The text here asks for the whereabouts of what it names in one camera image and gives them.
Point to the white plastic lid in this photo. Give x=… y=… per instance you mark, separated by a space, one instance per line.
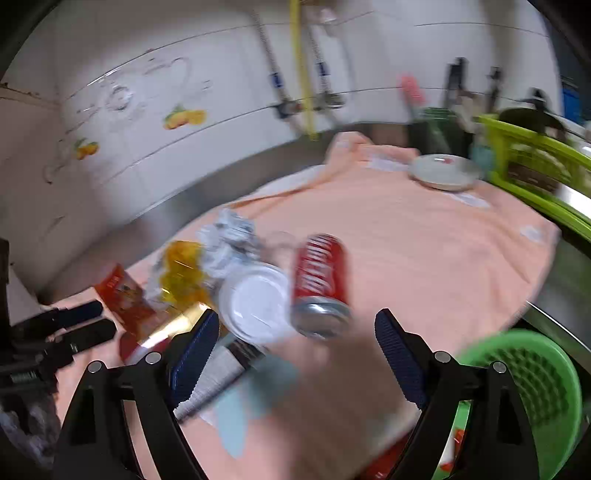
x=253 y=304

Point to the gold red cigarette box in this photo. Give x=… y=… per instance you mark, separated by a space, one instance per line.
x=131 y=350

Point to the black white box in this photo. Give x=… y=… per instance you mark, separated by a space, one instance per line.
x=230 y=359

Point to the red cola can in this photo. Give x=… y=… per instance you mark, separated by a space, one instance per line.
x=320 y=302

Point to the peach towel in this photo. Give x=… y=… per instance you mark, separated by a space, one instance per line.
x=452 y=268

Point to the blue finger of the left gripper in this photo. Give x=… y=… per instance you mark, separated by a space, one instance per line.
x=85 y=336
x=78 y=311

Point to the pink bottle brush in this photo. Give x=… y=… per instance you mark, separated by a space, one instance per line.
x=412 y=92

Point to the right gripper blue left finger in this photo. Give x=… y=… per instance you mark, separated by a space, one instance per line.
x=189 y=353

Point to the green plastic waste basket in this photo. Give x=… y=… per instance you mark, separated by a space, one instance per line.
x=548 y=385

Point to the yellow plastic wrapper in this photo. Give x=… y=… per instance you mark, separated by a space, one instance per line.
x=180 y=279

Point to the foil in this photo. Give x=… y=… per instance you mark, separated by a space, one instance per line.
x=226 y=244

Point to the green dish rack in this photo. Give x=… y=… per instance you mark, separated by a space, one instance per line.
x=550 y=176

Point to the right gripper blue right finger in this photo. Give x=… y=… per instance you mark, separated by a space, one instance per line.
x=393 y=341

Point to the white shallow bowl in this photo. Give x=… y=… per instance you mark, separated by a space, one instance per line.
x=445 y=172

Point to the green utensil jar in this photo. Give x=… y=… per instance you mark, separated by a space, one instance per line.
x=436 y=131

